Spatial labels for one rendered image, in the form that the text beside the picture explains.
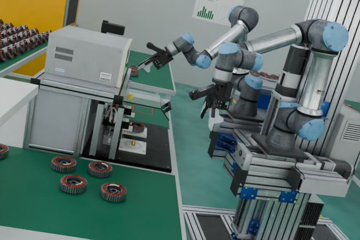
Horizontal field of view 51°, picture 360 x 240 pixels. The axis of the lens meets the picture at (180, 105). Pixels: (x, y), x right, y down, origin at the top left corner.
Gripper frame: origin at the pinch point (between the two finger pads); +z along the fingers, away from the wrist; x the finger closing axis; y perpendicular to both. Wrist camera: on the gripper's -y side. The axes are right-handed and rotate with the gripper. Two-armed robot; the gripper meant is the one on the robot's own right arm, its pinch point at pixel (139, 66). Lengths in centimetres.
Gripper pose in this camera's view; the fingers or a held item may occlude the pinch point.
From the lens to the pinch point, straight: 224.4
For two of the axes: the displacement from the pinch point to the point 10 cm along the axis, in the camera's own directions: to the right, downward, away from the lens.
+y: 5.3, 8.0, 2.8
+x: -0.7, -2.9, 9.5
